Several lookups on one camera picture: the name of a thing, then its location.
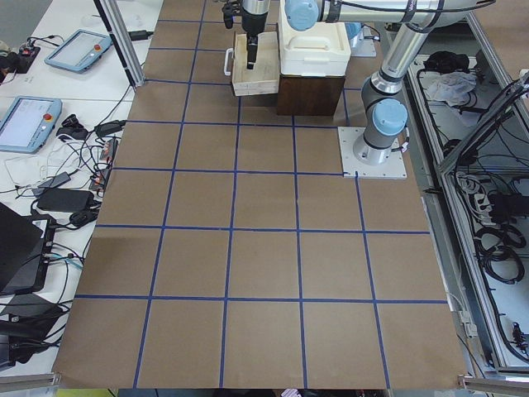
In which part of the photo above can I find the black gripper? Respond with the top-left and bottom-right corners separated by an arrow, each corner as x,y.
241,12 -> 268,69

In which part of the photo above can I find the light wooden drawer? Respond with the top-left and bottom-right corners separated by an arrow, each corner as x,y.
224,31 -> 279,97

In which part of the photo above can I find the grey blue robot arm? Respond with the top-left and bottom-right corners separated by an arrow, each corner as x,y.
284,0 -> 493,166
241,0 -> 270,69

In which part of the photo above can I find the dark brown wooden cabinet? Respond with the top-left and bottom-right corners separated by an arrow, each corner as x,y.
277,74 -> 346,116

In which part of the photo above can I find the cream plastic tray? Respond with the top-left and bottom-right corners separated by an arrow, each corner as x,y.
278,1 -> 351,77

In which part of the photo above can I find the black power adapter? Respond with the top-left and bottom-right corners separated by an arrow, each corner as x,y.
128,30 -> 154,41

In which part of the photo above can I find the far teach pendant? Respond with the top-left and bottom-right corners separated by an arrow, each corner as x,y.
44,29 -> 112,74

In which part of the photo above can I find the teach pendant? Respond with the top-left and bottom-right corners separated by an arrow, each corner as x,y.
1,96 -> 63,154
44,29 -> 112,74

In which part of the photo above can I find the white cloth bundle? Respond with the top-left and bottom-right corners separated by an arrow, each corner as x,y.
425,72 -> 477,107

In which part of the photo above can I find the large black power brick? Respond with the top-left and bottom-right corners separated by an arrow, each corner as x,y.
36,189 -> 94,213

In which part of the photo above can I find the near teach pendant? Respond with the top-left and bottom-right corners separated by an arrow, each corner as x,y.
1,96 -> 63,154

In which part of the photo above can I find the black laptop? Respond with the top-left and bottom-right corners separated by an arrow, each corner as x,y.
1,204 -> 56,295

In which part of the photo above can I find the aluminium frame post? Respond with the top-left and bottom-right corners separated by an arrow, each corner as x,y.
93,0 -> 145,89

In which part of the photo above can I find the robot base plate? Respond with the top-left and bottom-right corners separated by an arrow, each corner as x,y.
337,127 -> 407,179

